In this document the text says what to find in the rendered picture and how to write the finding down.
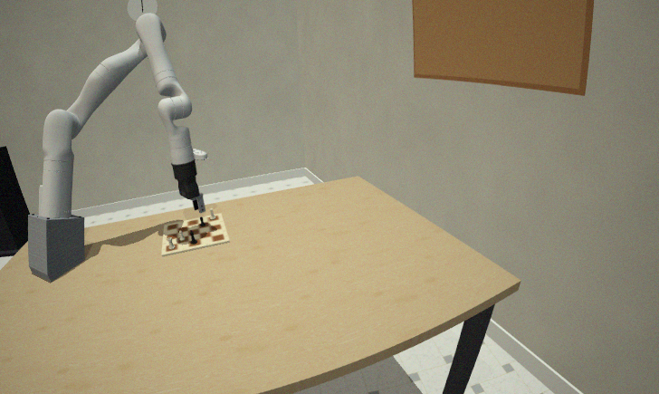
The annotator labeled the brown and cream chessboard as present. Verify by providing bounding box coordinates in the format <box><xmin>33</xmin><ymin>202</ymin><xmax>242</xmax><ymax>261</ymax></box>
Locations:
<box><xmin>161</xmin><ymin>214</ymin><xmax>230</xmax><ymax>256</ymax></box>

